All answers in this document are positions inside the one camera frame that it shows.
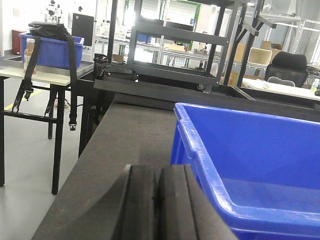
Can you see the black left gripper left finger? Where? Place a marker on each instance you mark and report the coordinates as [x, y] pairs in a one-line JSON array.
[[126, 211]]

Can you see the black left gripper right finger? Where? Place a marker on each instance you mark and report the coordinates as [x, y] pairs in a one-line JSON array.
[[185, 213]]

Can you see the blue plastic bin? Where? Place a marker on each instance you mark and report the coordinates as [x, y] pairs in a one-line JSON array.
[[260, 172]]

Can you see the grey woven conveyor belt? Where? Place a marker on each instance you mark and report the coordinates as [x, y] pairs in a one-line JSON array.
[[127, 134]]

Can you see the blue bin on far table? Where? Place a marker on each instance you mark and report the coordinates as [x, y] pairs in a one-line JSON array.
[[54, 53]]

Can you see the white desk at right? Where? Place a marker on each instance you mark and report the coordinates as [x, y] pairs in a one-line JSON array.
[[261, 85]]

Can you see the black office chair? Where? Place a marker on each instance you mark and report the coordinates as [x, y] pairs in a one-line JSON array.
[[288, 66]]

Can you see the cardboard box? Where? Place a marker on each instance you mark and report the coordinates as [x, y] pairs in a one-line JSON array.
[[274, 47]]

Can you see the black monitor screen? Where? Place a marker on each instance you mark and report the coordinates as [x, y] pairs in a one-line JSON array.
[[83, 26]]

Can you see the red cabinet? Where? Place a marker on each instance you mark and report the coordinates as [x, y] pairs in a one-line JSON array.
[[16, 41]]

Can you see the white humanoid robot figure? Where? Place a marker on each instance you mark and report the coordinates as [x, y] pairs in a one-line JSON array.
[[54, 12]]

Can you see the black camera device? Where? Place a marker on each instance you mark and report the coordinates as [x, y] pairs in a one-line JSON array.
[[104, 70]]

